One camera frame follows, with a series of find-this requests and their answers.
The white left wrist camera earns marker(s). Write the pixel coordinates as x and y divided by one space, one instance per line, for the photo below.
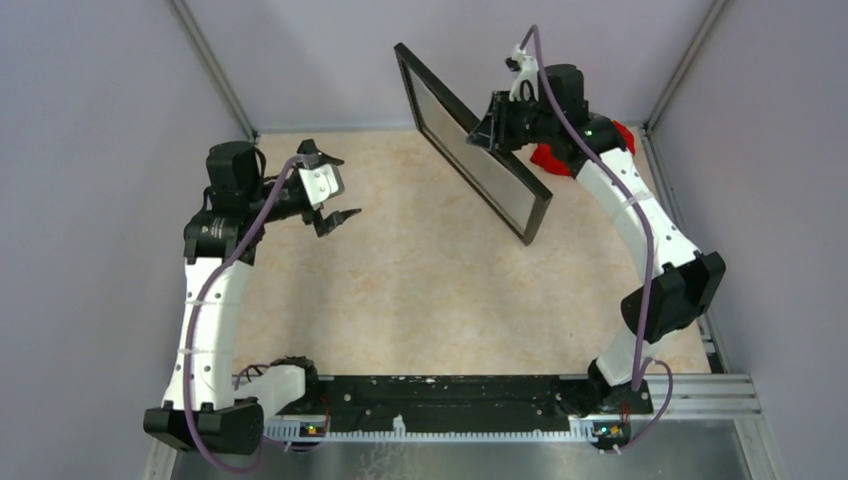
321 184

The red crumpled cloth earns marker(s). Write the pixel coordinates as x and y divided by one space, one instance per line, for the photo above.
560 154

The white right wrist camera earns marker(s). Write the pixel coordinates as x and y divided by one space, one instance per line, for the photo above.
524 68

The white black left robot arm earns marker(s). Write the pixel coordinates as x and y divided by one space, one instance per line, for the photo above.
212 318

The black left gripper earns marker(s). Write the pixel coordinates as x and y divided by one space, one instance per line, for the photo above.
322 224

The aluminium front rail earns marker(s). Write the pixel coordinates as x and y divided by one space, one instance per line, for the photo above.
685 426

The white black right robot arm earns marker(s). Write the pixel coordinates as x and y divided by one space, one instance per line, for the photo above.
679 280

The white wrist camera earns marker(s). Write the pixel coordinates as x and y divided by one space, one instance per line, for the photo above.
524 68
321 184

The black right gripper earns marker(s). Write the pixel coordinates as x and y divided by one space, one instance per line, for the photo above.
494 121

